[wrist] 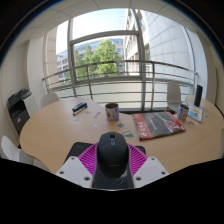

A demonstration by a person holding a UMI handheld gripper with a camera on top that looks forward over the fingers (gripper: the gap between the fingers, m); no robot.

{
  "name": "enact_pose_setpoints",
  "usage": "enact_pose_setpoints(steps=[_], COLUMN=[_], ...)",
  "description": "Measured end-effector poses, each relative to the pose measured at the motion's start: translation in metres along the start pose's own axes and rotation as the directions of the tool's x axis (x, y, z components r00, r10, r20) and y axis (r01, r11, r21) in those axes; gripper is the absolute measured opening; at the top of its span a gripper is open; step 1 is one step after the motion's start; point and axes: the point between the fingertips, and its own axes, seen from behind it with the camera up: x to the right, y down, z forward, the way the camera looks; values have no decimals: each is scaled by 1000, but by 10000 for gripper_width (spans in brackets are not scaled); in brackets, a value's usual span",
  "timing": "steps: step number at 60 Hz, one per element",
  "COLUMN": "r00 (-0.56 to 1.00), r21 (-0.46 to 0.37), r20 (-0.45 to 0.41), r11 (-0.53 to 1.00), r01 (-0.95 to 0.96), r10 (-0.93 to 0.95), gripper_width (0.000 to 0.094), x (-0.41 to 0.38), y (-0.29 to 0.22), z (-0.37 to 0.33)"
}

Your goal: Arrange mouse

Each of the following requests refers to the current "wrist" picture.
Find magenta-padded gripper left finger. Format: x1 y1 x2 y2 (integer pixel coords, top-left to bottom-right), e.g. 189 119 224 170
54 143 98 190

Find metal balcony railing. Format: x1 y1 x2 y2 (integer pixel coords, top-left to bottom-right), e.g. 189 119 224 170
42 59 199 111

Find red and dark magazine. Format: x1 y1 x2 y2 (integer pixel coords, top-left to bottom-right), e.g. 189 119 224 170
131 111 187 140

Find black and white printer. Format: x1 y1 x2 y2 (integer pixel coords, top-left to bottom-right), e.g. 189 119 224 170
7 87 39 134

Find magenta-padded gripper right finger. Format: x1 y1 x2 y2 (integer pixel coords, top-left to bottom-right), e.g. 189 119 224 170
128 143 170 190

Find black computer mouse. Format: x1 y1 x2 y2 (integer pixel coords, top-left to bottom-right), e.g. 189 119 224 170
91 131 135 190

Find grey building facade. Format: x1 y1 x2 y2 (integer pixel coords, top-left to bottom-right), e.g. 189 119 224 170
123 9 198 76

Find green trees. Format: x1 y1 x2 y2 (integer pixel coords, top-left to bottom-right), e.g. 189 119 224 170
66 39 123 79

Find black cylinder speaker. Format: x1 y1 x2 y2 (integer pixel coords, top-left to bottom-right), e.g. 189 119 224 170
194 84 204 108

